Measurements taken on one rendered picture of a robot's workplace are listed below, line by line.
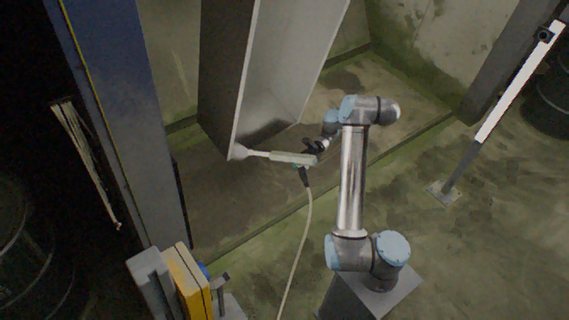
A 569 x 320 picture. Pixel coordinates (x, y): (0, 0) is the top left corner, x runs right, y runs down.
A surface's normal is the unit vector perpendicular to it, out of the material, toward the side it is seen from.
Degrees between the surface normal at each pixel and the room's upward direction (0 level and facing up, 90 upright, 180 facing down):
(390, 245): 5
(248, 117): 12
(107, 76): 90
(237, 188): 0
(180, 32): 57
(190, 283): 0
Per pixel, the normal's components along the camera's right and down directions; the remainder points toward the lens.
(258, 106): 0.21, -0.51
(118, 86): 0.60, 0.64
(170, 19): 0.54, 0.18
